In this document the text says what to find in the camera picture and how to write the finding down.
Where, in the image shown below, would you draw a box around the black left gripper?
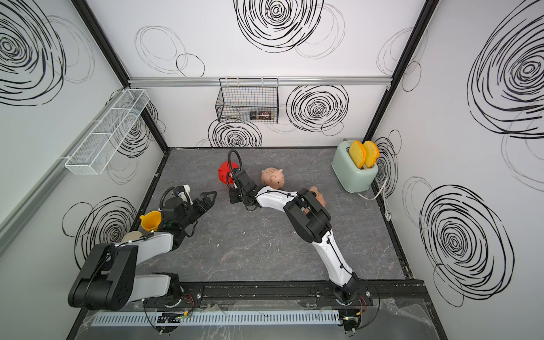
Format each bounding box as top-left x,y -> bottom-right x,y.
178,190 -> 216,230

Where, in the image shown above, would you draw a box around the red piggy bank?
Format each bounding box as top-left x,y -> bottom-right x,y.
218,162 -> 233,184

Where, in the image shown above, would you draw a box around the light pink piggy bank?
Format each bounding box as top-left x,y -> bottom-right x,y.
262,167 -> 286,189

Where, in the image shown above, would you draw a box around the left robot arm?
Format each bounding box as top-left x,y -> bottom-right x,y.
67,186 -> 218,311

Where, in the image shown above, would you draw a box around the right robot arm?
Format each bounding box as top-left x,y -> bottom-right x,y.
227,168 -> 358,305

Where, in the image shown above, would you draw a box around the orange-tan piggy bank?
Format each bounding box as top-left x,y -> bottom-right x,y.
310,186 -> 326,208

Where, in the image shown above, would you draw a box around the yellow mug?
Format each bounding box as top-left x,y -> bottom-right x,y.
140,211 -> 162,232

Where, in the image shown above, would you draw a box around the small items in basket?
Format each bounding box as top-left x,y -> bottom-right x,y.
249,110 -> 275,121

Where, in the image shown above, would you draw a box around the mint green toaster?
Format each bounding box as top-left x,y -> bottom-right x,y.
331,140 -> 378,194

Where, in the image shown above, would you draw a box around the yellow toast slice left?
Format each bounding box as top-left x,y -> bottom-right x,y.
348,140 -> 367,169

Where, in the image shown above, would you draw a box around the yellow toast slice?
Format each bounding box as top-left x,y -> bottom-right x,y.
348,140 -> 367,169
363,140 -> 380,169

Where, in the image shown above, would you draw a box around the yellow toast slice right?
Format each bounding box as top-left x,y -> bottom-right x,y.
363,140 -> 380,169

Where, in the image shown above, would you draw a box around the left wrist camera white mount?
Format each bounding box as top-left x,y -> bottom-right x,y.
174,185 -> 192,205

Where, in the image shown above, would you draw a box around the black corrugated left cable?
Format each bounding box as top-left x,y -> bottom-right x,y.
159,186 -> 179,209

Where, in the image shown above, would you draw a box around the black corrugated cable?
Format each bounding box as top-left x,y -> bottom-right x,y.
159,186 -> 179,209
227,149 -> 243,175

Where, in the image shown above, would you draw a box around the black corrugated right cable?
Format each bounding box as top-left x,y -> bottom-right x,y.
227,149 -> 243,175

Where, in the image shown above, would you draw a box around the black wire wall basket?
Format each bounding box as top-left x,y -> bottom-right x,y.
215,77 -> 280,124

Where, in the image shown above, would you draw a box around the white wire wall shelf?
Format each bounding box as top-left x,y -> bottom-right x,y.
65,89 -> 150,175

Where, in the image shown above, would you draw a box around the white slotted cable duct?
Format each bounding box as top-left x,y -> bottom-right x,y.
91,310 -> 341,327

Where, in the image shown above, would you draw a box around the white toaster power cable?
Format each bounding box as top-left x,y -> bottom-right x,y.
358,169 -> 392,222

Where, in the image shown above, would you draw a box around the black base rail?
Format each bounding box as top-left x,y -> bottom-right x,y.
144,280 -> 429,310

